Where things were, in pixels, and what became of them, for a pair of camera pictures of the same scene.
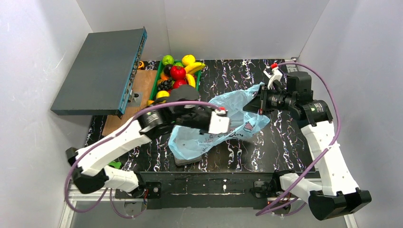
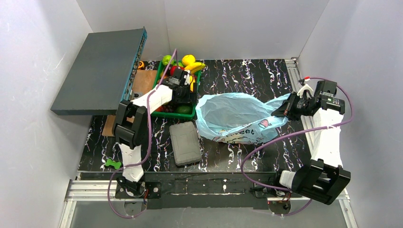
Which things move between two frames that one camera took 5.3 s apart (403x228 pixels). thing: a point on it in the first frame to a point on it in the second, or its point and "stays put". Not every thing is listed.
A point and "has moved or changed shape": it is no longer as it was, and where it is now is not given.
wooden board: x=140 y=92 stays put
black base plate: x=209 y=190 stays put
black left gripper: x=204 y=116 to x=187 y=91
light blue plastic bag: x=185 y=145 has moved or changed shape
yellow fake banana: x=194 y=67 stays put
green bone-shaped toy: x=117 y=165 stays put
